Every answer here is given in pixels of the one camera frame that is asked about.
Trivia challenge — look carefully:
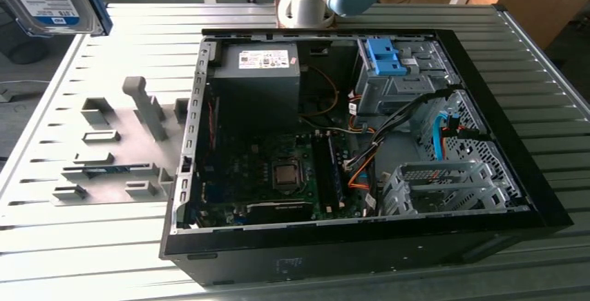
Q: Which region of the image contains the blue data wire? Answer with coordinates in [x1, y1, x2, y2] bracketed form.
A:
[432, 110, 458, 161]

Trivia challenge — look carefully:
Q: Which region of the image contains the black power wire with plug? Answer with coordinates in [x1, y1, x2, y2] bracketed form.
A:
[439, 114, 490, 142]

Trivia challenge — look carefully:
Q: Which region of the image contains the grey metal drive cage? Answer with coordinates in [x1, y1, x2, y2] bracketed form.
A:
[354, 38, 462, 117]

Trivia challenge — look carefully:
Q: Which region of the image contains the black mesh waste basket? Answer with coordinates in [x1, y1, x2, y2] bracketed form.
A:
[0, 2, 51, 66]

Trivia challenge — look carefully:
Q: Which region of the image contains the black PC case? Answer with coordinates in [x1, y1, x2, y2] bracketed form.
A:
[157, 28, 574, 287]

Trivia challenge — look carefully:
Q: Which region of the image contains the blue plastic drive latch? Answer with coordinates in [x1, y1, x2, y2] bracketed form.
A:
[366, 38, 411, 77]

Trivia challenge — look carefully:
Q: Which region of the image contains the orange wire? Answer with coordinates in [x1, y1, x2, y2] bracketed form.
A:
[344, 142, 383, 190]

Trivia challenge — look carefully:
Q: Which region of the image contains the white floor cable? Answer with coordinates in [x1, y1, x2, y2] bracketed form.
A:
[0, 79, 52, 90]

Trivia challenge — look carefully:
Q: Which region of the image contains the brown wooden cabinet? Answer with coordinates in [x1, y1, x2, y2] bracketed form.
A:
[468, 0, 590, 50]

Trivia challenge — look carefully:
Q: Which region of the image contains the yellow wire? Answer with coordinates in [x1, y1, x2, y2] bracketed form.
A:
[299, 66, 340, 119]

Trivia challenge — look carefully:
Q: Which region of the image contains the grey power supply unit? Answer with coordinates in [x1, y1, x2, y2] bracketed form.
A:
[209, 41, 303, 133]

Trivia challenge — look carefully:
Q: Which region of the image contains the silver CPU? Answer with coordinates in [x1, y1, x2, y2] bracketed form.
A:
[275, 165, 299, 184]

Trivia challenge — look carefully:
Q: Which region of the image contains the grey parts rack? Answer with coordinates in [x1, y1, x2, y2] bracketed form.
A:
[49, 75, 191, 208]

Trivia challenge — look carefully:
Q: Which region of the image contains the black graphics card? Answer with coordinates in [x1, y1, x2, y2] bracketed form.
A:
[245, 200, 315, 224]

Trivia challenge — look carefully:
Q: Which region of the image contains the green motherboard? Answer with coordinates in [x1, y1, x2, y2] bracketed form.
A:
[195, 128, 372, 228]

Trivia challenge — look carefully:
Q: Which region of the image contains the RAM stick in slot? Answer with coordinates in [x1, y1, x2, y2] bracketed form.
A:
[324, 131, 347, 211]

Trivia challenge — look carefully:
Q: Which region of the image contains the RAM stick with blue label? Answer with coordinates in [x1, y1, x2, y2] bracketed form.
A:
[81, 165, 139, 175]

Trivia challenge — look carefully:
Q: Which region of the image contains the grey metal disk bay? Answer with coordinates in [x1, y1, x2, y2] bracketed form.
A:
[378, 158, 522, 216]

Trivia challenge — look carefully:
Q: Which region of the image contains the black cable bundle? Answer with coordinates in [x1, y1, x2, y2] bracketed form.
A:
[366, 88, 458, 146]

